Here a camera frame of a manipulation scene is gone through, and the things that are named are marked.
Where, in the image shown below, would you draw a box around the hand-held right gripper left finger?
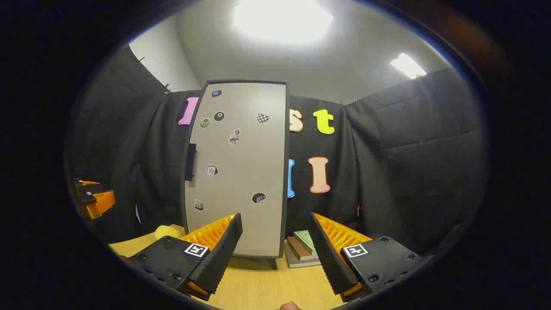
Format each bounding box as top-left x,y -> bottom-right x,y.
128,213 -> 243,302

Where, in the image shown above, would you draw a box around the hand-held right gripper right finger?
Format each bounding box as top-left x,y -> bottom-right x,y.
308,211 -> 426,303

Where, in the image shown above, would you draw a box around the dark grey cabinet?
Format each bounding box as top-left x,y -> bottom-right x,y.
182,79 -> 290,271

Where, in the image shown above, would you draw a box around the grey cabinet door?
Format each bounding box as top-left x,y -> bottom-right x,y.
184,81 -> 288,258

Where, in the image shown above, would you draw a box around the brown book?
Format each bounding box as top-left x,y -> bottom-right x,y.
287,236 -> 320,262

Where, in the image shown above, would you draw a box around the yellow soft ball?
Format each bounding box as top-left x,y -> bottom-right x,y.
154,225 -> 183,241

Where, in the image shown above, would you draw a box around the black backdrop cloth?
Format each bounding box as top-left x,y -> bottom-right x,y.
69,43 -> 489,259

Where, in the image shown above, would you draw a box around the small ceiling light panel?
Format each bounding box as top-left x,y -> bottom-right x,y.
390,52 -> 427,80

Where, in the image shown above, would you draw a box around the large ceiling light panel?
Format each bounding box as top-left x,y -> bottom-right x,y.
232,0 -> 334,43

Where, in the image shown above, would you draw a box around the black cabinet door handle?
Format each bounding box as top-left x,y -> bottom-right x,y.
185,144 -> 198,182

